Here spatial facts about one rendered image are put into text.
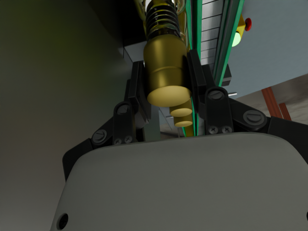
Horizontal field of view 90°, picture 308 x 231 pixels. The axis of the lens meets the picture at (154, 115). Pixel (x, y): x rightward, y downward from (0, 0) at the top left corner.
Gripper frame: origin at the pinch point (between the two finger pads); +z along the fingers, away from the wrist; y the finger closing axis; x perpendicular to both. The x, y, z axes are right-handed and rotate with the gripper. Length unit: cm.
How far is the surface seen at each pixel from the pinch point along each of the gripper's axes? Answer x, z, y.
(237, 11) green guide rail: -7.3, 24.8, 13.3
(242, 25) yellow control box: -20, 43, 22
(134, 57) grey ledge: -18.9, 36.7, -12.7
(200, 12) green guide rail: -5.5, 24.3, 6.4
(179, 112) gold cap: -10.1, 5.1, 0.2
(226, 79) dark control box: -49, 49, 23
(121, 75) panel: -11.6, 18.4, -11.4
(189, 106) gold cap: -9.5, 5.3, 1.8
